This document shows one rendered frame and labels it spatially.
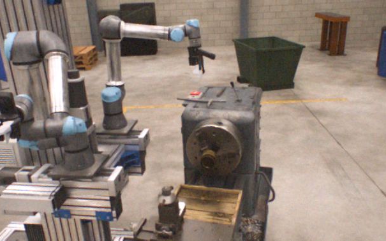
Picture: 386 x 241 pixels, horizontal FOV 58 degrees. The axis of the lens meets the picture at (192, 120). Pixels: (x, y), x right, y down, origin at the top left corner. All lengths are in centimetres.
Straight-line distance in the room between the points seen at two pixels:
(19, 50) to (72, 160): 54
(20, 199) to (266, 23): 1090
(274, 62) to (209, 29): 562
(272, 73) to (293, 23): 578
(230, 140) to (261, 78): 474
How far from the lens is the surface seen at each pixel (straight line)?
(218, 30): 1193
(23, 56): 163
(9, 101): 127
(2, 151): 213
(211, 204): 189
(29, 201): 182
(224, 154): 191
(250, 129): 206
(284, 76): 680
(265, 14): 1206
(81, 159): 175
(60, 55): 158
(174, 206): 150
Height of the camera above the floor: 196
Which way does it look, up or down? 21 degrees down
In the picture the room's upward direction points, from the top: 3 degrees counter-clockwise
